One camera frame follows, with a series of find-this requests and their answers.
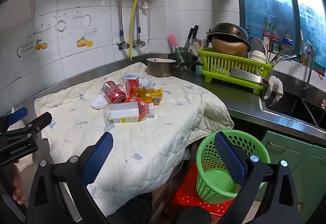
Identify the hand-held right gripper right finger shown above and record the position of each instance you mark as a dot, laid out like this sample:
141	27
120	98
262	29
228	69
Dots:
229	160

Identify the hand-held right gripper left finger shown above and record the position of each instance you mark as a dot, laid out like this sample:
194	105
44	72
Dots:
98	160

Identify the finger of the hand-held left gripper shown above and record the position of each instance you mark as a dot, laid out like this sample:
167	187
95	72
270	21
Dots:
38	122
17	112

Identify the green plastic basket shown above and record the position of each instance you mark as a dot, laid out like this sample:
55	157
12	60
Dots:
216	180

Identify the clear plastic bottle orange cap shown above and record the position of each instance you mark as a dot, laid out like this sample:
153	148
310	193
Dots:
124	113

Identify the white plastic lid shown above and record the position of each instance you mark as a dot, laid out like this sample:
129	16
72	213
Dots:
98	103

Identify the red soda can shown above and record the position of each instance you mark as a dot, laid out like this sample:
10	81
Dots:
113	91

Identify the orange snack wrapper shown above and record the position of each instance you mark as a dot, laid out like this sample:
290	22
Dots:
132	98

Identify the red and white paper cup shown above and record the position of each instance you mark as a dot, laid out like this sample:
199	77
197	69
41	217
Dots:
132	86

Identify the yellow snack wrapper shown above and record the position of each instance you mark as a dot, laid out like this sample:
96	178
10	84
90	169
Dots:
149	94

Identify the white and blue carton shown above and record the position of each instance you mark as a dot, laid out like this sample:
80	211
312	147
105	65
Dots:
130	77

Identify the white wrapper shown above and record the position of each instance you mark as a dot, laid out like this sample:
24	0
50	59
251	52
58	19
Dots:
147	83

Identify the person's left hand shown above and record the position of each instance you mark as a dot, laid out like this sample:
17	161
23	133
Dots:
18	185

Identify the cream quilted blanket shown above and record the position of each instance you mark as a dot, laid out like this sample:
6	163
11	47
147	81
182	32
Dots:
142	142

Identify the red plastic stool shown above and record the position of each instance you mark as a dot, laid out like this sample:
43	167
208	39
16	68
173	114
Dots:
188	196

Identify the green cabinet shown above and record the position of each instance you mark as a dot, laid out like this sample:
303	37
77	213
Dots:
300	162

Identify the steel sink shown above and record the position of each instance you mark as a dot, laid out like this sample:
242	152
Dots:
293	109

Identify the steel cleaver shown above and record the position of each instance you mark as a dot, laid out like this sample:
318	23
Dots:
245	76

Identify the white dish rag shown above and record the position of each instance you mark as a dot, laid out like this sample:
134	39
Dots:
275	86

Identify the teal cup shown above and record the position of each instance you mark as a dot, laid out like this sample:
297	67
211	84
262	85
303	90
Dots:
199	70

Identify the green dish rack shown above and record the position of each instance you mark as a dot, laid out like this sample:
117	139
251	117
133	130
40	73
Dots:
221	63

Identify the white bowl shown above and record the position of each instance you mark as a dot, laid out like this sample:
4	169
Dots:
257	57

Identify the metal saucepan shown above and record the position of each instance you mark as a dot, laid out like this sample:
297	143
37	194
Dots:
160	68

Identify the metal cutlery bunch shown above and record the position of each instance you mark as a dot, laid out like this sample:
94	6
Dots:
280	59

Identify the brown clay pot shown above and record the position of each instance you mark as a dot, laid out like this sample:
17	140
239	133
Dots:
229	46

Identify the chrome faucet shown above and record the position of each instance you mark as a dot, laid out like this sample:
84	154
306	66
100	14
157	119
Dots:
308	78

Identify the metal water valve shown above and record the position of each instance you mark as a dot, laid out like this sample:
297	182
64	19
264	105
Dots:
123	45

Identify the green glass jar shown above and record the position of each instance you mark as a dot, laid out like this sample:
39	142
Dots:
181	54

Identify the white plate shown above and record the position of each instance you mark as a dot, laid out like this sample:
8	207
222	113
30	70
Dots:
257	45

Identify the black wok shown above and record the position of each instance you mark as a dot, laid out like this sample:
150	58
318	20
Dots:
226	29

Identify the pink bottle brush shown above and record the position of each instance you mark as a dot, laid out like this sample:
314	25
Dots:
172	40

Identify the sprouting bulbs in pots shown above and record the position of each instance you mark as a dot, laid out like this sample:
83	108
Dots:
271	34

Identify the window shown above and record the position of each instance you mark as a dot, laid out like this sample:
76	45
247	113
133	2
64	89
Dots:
264	2

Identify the teapot and orange wall decal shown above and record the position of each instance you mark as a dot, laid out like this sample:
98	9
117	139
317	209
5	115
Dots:
81	42

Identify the pink wall hook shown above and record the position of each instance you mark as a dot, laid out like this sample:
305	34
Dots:
144	4

